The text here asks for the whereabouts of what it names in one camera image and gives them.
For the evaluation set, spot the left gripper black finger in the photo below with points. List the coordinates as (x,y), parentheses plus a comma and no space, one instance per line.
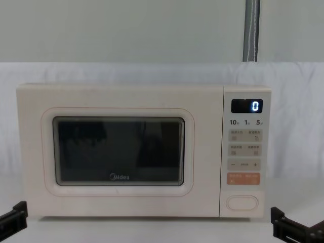
(19,213)

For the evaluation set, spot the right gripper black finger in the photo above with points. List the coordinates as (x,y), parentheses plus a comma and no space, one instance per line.
(278,220)

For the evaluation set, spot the microwave control panel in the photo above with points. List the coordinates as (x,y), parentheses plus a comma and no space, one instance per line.
(243,157)

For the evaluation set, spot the cream microwave oven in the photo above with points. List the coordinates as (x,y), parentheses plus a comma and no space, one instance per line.
(126,98)

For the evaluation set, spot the white curtain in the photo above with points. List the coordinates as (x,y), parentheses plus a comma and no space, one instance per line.
(126,30)

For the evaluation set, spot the grey striped post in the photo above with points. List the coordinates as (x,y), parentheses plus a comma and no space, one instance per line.
(251,30)

